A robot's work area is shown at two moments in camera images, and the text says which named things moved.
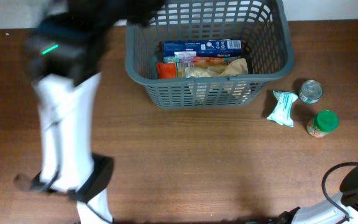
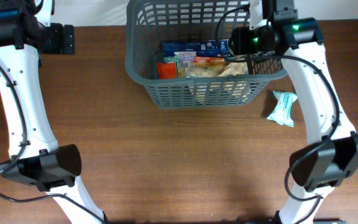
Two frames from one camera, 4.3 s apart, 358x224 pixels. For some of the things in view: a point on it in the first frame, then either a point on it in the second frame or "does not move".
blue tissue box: [211, 48] does not move
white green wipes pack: [282, 114] does not move
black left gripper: [145, 11] -> [60, 46]
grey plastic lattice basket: [263, 26] does not move
